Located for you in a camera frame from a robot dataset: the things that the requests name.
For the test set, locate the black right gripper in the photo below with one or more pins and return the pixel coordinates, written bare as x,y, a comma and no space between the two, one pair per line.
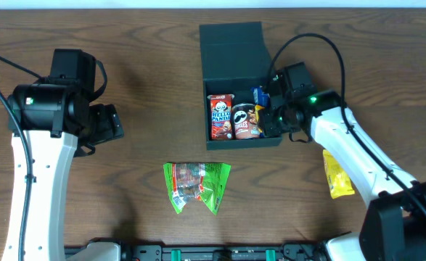
271,127

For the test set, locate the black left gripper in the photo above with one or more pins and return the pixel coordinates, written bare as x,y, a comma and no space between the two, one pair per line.
110,122

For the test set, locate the orange Lemond biscuit packet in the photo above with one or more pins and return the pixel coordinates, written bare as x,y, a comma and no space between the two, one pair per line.
258,108

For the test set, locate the blue cookie roll packet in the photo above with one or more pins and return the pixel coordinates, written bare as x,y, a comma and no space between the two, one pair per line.
260,97

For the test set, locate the small red Pringles can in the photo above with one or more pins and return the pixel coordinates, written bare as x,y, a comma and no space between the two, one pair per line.
245,121

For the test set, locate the red Hello Panda snack box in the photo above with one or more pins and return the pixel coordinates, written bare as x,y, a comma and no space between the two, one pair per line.
221,112

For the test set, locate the dark green gift box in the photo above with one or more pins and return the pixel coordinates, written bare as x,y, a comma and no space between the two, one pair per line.
234,59

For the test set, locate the yellow snack packet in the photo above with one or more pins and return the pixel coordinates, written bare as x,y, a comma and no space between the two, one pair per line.
338,180

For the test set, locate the green candy bag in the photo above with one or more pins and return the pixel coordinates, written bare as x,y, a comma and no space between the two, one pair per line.
201,181

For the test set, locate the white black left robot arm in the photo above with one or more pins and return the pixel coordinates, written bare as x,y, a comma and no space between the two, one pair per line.
52,124

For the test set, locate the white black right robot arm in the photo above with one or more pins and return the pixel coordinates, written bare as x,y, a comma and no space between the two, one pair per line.
394,226

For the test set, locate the black aluminium mounting rail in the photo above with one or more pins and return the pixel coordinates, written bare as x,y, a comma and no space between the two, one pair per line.
294,252

